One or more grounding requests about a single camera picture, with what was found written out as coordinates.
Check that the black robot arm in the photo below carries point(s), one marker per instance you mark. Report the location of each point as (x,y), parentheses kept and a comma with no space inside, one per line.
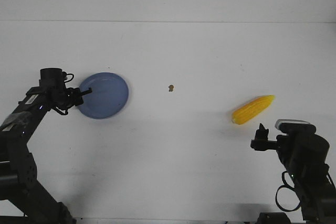
(19,183)
(316,194)

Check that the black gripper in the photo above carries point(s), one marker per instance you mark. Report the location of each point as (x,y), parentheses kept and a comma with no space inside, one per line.
(302,154)
(53,81)

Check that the small brown table stain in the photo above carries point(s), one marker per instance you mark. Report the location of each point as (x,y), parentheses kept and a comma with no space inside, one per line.
(171,88)

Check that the yellow corn cob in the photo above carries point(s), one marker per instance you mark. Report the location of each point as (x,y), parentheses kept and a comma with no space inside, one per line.
(251,109)

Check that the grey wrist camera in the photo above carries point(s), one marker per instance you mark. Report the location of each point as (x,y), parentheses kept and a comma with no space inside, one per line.
(290,126)

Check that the blue round plate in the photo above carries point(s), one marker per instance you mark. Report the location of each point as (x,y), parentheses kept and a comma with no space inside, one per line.
(110,93)

